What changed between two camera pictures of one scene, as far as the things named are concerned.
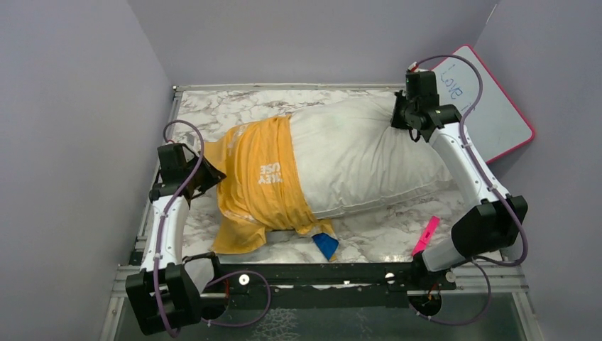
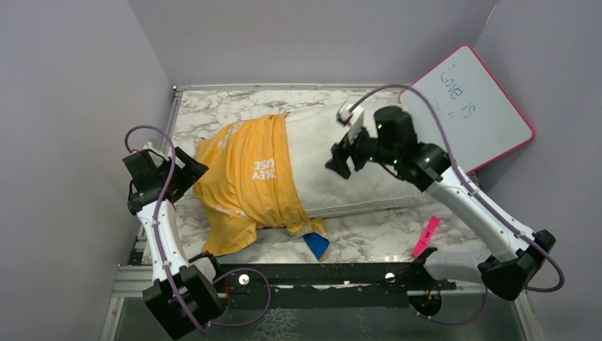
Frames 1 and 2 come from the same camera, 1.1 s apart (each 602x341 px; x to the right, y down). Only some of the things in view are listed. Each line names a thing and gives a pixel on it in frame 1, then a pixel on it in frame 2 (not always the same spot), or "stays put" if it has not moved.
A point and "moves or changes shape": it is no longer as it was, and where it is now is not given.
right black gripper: (397, 121) -> (343, 150)
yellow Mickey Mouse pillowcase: (263, 189) moves or changes shape
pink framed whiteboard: (495, 126) stays put
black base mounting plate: (257, 285) stays put
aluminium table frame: (512, 283) stays put
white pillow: (350, 155) stays put
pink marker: (427, 235) stays put
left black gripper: (214, 175) -> (189, 172)
